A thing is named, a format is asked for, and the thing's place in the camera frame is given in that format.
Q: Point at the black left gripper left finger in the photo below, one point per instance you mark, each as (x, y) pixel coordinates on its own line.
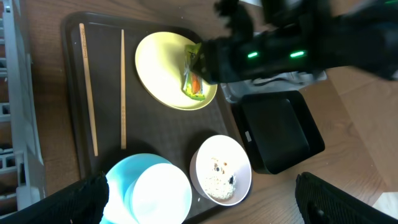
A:
(81, 202)

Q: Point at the light blue bowl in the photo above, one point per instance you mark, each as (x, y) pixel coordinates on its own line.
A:
(147, 188)

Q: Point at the wooden chopstick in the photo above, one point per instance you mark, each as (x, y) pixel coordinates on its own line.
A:
(123, 94)
(89, 95)

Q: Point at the yellow round plate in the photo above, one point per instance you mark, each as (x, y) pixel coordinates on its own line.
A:
(160, 63)

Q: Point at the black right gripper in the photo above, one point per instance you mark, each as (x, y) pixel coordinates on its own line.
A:
(290, 47)

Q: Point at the leftover rice pile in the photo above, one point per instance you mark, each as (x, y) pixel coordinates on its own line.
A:
(219, 180)

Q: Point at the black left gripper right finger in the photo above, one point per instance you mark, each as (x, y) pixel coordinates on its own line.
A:
(320, 202)

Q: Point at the grey plastic dish rack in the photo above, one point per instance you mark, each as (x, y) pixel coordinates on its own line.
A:
(16, 67)

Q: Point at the pink white bowl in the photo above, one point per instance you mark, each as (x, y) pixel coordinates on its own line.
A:
(229, 150)

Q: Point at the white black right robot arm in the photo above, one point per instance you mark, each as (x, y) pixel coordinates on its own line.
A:
(365, 39)

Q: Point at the black rectangular waste tray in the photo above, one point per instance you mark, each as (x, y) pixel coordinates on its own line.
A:
(277, 129)

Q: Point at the clear plastic waste bin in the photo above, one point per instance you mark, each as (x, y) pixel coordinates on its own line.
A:
(290, 81)

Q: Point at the green orange snack wrapper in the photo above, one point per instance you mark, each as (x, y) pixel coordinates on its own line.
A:
(193, 84)

